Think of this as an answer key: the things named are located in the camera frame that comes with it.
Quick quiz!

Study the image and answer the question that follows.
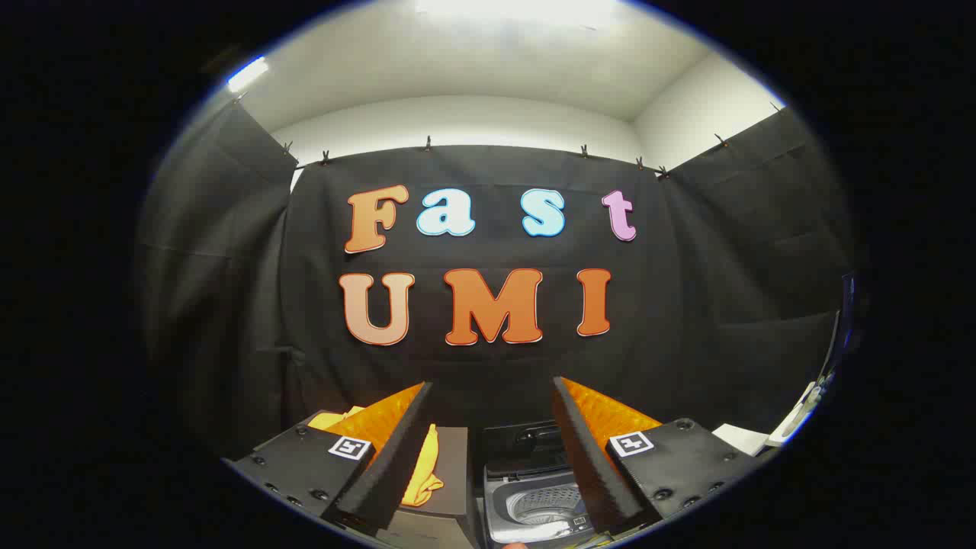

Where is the dark washing machine lid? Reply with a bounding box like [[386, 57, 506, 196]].
[[481, 420, 567, 467]]

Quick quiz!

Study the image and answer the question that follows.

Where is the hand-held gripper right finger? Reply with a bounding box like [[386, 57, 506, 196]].
[[552, 376, 763, 535]]

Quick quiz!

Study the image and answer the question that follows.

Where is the white board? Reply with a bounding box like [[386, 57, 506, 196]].
[[713, 423, 771, 457]]

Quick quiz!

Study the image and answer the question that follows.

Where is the yellow polo shirt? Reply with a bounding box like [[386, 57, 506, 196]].
[[307, 406, 445, 508]]

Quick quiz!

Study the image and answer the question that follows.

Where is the ceiling light panel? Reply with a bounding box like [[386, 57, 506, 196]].
[[226, 56, 270, 93], [416, 0, 620, 25]]

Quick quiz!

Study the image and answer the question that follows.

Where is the grey washing machine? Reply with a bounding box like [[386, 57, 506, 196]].
[[483, 457, 611, 547]]

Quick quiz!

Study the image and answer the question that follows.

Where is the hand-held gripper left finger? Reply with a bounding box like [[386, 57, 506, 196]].
[[223, 381, 435, 538]]

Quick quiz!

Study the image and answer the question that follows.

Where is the white plastic part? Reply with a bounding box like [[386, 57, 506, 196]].
[[766, 380, 823, 448]]

